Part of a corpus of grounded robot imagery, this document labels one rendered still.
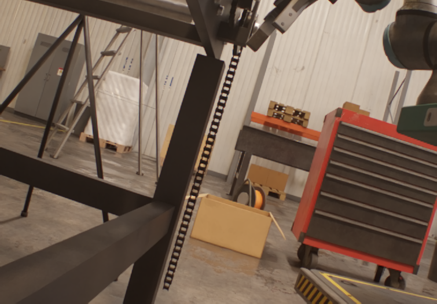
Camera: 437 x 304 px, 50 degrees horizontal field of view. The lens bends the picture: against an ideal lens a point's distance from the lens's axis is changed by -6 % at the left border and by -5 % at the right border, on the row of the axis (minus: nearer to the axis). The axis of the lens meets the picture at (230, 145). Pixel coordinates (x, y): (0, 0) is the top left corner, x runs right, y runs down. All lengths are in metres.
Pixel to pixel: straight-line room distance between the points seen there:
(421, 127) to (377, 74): 10.27
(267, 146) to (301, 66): 5.44
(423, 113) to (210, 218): 1.98
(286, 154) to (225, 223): 3.03
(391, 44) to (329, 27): 10.10
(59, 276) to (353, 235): 2.43
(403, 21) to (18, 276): 0.98
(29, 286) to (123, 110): 8.46
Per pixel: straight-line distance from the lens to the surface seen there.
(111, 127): 8.91
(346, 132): 2.81
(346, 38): 11.30
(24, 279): 0.49
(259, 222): 2.84
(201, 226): 2.86
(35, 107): 11.22
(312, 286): 1.00
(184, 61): 11.05
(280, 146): 5.77
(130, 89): 8.93
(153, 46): 11.05
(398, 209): 2.90
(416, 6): 1.20
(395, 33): 1.21
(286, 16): 0.86
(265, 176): 10.03
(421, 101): 1.08
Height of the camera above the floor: 0.50
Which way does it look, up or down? 1 degrees up
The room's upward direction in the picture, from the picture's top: 17 degrees clockwise
